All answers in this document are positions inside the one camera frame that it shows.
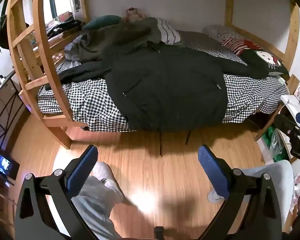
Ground black large jacket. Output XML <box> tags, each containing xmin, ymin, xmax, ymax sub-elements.
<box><xmin>58</xmin><ymin>42</ymin><xmax>261</xmax><ymax>132</ymax></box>

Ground dark clothes pile on desk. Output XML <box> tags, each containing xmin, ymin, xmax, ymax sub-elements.
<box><xmin>46</xmin><ymin>16</ymin><xmax>82</xmax><ymax>39</ymax></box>

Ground grey trouser right leg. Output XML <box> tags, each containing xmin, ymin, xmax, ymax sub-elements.
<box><xmin>207</xmin><ymin>159</ymin><xmax>294</xmax><ymax>228</ymax></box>

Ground grey trouser leg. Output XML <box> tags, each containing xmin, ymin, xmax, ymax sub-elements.
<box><xmin>207</xmin><ymin>159</ymin><xmax>294</xmax><ymax>228</ymax></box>
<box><xmin>71</xmin><ymin>161</ymin><xmax>125</xmax><ymax>239</ymax></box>

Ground white side table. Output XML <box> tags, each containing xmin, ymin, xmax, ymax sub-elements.
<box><xmin>253</xmin><ymin>94</ymin><xmax>300</xmax><ymax>160</ymax></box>

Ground grey trouser left leg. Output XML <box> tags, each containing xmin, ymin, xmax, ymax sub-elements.
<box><xmin>71</xmin><ymin>161</ymin><xmax>125</xmax><ymax>239</ymax></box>

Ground glowing computer case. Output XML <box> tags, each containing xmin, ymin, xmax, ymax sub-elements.
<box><xmin>0</xmin><ymin>148</ymin><xmax>20</xmax><ymax>180</ymax></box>

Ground black hello kitty cushion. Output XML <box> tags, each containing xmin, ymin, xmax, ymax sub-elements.
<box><xmin>240</xmin><ymin>50</ymin><xmax>288</xmax><ymax>79</ymax></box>

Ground red white striped cushion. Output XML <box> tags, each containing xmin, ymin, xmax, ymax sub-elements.
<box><xmin>221</xmin><ymin>38</ymin><xmax>261</xmax><ymax>56</ymax></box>

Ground black metal shelf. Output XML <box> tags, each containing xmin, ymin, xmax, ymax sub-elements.
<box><xmin>0</xmin><ymin>70</ymin><xmax>25</xmax><ymax>150</ymax></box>

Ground black white gingham bedsheet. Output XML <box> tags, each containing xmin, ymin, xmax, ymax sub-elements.
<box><xmin>37</xmin><ymin>43</ymin><xmax>289</xmax><ymax>132</ymax></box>

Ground white floral pillow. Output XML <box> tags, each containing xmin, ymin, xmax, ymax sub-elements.
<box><xmin>203</xmin><ymin>25</ymin><xmax>245</xmax><ymax>42</ymax></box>

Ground grey white striped pillow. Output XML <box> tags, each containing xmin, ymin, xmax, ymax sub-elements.
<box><xmin>155</xmin><ymin>17</ymin><xmax>181</xmax><ymax>45</ymax></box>

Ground wooden desk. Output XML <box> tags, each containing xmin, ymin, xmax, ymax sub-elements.
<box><xmin>20</xmin><ymin>17</ymin><xmax>86</xmax><ymax>81</ymax></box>

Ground olive green coat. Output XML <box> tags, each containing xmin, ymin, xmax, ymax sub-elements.
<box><xmin>78</xmin><ymin>17</ymin><xmax>162</xmax><ymax>63</ymax></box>

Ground pink plush bear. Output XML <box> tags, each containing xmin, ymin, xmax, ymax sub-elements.
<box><xmin>123</xmin><ymin>7</ymin><xmax>147</xmax><ymax>23</ymax></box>

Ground teal pillow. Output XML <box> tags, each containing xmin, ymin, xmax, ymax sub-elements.
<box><xmin>83</xmin><ymin>15</ymin><xmax>121</xmax><ymax>31</ymax></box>

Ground wooden bunk bed frame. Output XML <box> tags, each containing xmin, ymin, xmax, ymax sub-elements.
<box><xmin>6</xmin><ymin>0</ymin><xmax>300</xmax><ymax>149</ymax></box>

